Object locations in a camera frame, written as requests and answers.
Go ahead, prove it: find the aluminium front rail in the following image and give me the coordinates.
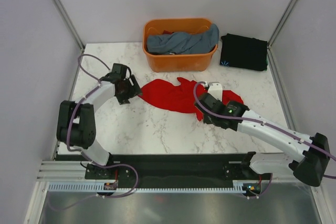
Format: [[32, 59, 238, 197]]
[[37, 161, 86, 182]]

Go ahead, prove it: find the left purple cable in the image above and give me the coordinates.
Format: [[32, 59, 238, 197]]
[[65, 54, 111, 154]]

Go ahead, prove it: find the right aluminium frame post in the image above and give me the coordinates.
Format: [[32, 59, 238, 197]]
[[267, 0, 316, 49]]

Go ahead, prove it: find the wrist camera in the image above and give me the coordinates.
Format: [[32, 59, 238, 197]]
[[206, 82, 223, 101], [109, 63, 131, 80]]

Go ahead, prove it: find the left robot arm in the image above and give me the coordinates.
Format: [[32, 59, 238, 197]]
[[56, 63, 142, 178]]

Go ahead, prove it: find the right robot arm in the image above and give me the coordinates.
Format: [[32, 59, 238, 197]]
[[195, 93, 331, 187]]

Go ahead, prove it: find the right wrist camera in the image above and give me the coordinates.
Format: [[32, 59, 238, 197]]
[[206, 82, 223, 101]]

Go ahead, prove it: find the folded black t shirt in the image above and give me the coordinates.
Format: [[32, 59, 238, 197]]
[[219, 34, 268, 72]]

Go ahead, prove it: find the grey blue t shirt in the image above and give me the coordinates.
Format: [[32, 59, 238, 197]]
[[146, 24, 219, 55]]

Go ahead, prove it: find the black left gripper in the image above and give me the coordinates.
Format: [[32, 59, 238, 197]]
[[116, 75, 142, 105]]

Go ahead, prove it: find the orange plastic basket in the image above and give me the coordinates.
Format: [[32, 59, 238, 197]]
[[142, 18, 218, 72]]

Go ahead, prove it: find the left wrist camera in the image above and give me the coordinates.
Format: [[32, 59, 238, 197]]
[[109, 63, 131, 80]]

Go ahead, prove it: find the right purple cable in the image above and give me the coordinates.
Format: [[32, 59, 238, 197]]
[[193, 81, 336, 180]]

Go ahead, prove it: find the purple cable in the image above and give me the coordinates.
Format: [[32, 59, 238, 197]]
[[65, 54, 111, 154], [193, 81, 336, 180]]

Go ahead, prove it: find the left aluminium frame post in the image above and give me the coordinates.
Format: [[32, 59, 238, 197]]
[[51, 0, 85, 52]]

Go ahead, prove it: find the aluminium frame post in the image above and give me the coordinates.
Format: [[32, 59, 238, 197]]
[[267, 0, 316, 49], [51, 0, 85, 52]]

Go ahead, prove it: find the white slotted cable duct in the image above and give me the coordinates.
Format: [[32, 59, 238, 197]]
[[47, 180, 246, 194]]

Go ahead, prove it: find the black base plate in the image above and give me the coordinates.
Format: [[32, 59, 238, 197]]
[[85, 154, 270, 188]]

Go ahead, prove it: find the red t shirt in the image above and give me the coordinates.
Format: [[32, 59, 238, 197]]
[[139, 77, 244, 121]]

